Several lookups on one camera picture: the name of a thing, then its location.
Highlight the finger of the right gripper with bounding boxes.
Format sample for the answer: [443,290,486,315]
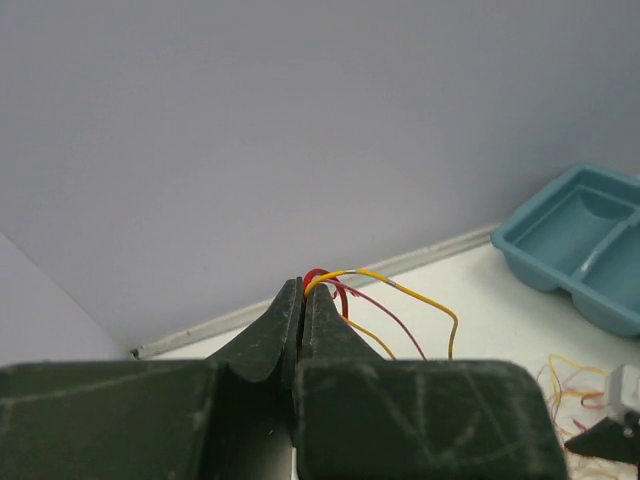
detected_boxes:
[564,413,639,459]

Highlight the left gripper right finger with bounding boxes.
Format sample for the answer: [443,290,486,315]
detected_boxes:
[294,286,568,479]

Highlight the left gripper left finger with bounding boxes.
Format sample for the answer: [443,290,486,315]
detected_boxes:
[1,279,303,479]

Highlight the teal plastic tray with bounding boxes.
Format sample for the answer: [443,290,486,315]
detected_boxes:
[491,164,639,337]

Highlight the thick red wire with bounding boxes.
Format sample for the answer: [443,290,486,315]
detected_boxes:
[302,267,354,321]

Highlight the red yellow wires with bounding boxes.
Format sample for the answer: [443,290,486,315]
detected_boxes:
[302,268,621,480]

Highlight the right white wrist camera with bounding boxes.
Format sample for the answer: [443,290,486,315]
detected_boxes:
[604,364,639,425]

